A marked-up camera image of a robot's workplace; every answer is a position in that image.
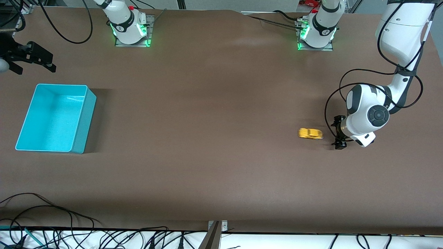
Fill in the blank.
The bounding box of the brown table mat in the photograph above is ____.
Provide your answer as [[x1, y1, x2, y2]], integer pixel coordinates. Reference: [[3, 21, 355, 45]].
[[0, 6, 443, 236]]

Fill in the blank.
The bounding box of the turquoise plastic bin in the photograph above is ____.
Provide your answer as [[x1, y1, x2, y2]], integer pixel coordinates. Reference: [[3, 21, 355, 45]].
[[15, 83, 97, 154]]

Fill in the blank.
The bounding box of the yellow beetle toy car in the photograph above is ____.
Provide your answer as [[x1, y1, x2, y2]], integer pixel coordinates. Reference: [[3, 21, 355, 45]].
[[298, 128, 324, 140]]

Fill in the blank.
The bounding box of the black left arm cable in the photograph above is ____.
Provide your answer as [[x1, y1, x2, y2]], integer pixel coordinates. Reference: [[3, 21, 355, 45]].
[[324, 0, 437, 143]]

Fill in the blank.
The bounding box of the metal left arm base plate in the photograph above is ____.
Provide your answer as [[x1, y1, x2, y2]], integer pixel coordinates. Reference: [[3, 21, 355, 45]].
[[297, 19, 334, 52]]

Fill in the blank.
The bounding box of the grey metal post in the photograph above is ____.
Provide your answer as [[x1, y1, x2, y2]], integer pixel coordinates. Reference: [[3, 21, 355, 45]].
[[198, 221, 222, 249]]

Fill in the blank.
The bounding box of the thin grey cable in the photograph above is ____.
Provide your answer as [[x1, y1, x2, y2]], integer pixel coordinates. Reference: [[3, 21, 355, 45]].
[[151, 9, 168, 24]]

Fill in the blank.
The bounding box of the thick black base cable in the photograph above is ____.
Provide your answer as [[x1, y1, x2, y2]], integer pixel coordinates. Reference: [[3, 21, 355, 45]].
[[273, 10, 306, 22]]

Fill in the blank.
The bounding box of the thin straight base cable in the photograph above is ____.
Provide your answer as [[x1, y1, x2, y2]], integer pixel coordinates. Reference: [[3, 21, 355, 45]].
[[247, 16, 300, 30]]

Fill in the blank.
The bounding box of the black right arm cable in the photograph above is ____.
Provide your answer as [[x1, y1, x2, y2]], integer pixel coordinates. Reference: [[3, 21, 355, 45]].
[[38, 0, 93, 44]]

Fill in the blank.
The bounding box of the metal table bracket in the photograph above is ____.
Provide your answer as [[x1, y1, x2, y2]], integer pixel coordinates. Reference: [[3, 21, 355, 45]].
[[208, 220, 228, 233]]

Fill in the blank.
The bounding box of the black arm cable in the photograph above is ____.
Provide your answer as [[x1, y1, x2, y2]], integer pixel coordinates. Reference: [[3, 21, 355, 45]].
[[38, 0, 93, 44], [324, 0, 437, 143]]

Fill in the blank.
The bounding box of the black looped cable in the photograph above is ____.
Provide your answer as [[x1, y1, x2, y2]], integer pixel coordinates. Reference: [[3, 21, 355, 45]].
[[0, 193, 56, 208], [0, 205, 102, 229]]

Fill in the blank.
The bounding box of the teal cable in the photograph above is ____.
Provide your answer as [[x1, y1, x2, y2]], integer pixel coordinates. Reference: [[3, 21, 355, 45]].
[[24, 228, 44, 247]]

